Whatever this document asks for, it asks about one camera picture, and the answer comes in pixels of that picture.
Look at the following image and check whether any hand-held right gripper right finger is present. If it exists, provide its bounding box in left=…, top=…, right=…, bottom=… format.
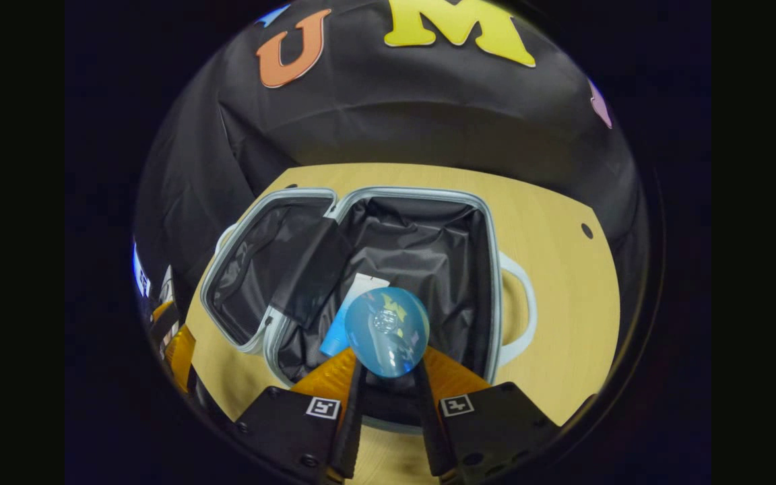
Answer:
left=414, top=346, right=562, bottom=485

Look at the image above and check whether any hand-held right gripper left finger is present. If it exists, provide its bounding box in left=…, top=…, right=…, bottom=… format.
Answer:
left=233, top=348, right=366, bottom=485

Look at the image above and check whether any white and blue tube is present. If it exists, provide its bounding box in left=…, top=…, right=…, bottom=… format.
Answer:
left=319, top=273, right=389, bottom=358

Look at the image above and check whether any green bottle with blue cap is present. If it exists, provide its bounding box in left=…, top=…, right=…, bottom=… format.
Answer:
left=344, top=286, right=430, bottom=379

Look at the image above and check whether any light blue suitcase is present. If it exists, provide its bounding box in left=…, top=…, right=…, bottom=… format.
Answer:
left=199, top=187, right=538, bottom=435

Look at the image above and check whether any black backdrop cloth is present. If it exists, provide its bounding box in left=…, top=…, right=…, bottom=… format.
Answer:
left=133, top=0, right=651, bottom=351

